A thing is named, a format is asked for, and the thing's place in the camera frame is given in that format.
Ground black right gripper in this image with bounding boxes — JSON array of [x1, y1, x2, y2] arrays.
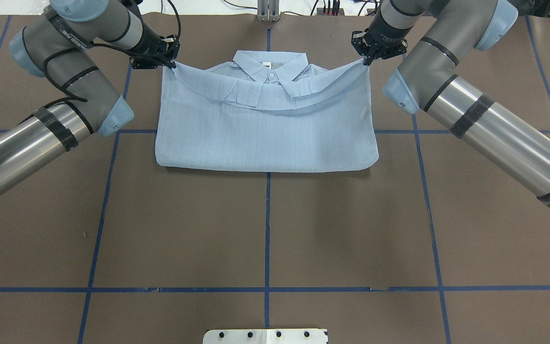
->
[[351, 19, 407, 66]]

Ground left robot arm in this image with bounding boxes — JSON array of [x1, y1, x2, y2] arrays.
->
[[0, 0, 182, 196]]

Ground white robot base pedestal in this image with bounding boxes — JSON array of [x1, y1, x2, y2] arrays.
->
[[202, 328, 329, 344]]

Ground light blue button-up shirt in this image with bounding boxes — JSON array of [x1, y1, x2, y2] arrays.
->
[[155, 50, 379, 173]]

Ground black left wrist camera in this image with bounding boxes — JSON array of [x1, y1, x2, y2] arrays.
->
[[129, 56, 160, 70]]

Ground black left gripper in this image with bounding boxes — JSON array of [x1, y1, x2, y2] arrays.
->
[[132, 26, 180, 69]]

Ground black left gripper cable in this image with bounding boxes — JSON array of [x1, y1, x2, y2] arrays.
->
[[43, 0, 181, 103]]

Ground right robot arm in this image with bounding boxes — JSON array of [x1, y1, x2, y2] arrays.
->
[[351, 0, 550, 208]]

